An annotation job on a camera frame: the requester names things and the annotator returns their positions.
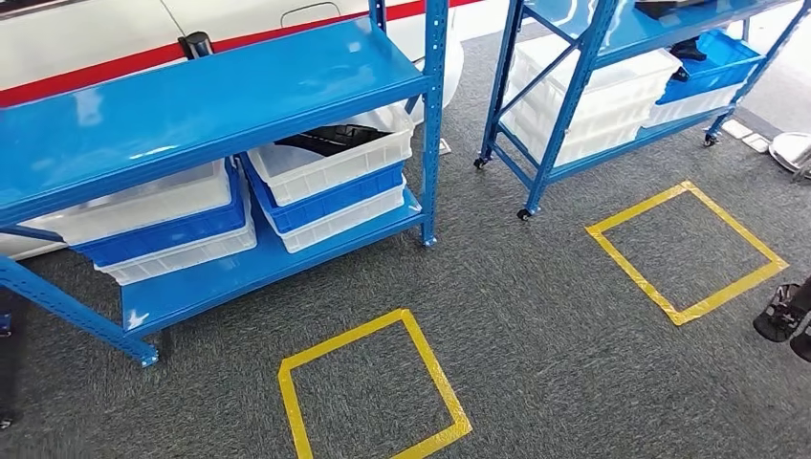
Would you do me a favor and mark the black plastic car part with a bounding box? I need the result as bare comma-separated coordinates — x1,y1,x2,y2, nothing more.
635,0,714,20
668,36,709,83
275,124,391,159

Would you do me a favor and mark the blue metal shelf rack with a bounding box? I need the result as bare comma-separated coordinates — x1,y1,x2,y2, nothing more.
473,0,811,222
0,0,451,369

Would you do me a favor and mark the blue plastic bin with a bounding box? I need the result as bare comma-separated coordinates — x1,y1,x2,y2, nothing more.
239,151,406,235
71,164,250,269
655,28,766,106

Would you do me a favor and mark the yellow floor tape marking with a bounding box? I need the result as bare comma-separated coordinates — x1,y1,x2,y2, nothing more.
277,308,474,459
584,180,791,327

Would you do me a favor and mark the white car with red stripe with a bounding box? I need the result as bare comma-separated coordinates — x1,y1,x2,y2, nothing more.
0,0,508,261

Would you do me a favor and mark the person's foot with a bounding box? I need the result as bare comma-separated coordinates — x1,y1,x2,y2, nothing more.
789,322,811,364
752,275,811,344

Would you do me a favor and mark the round silver metal base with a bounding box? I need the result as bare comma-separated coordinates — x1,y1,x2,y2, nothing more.
768,131,811,182

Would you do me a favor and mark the black cylindrical post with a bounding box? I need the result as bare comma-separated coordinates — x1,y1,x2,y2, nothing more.
178,32,215,61

